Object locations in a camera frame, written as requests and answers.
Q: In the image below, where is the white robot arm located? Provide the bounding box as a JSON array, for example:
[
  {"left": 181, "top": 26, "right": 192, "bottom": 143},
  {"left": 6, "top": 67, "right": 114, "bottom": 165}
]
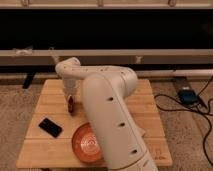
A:
[{"left": 55, "top": 57, "right": 158, "bottom": 171}]

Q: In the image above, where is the black smartphone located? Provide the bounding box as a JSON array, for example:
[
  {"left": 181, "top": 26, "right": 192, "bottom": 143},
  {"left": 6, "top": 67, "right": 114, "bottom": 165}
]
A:
[{"left": 39, "top": 118, "right": 63, "bottom": 138}]

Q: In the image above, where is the orange bowl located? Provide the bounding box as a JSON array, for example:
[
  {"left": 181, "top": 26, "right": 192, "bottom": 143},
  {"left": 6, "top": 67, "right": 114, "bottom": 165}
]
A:
[{"left": 72, "top": 123, "right": 103, "bottom": 163}]

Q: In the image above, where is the wooden table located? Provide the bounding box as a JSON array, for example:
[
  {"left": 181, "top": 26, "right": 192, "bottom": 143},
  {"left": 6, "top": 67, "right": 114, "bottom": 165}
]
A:
[{"left": 16, "top": 79, "right": 172, "bottom": 169}]

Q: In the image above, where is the blue power adapter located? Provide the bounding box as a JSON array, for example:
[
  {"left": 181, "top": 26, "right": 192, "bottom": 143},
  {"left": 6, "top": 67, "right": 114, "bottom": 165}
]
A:
[{"left": 178, "top": 89, "right": 198, "bottom": 105}]

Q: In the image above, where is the black cable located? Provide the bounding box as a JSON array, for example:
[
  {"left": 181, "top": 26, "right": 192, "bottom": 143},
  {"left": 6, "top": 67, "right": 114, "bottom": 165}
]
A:
[{"left": 153, "top": 75, "right": 213, "bottom": 168}]

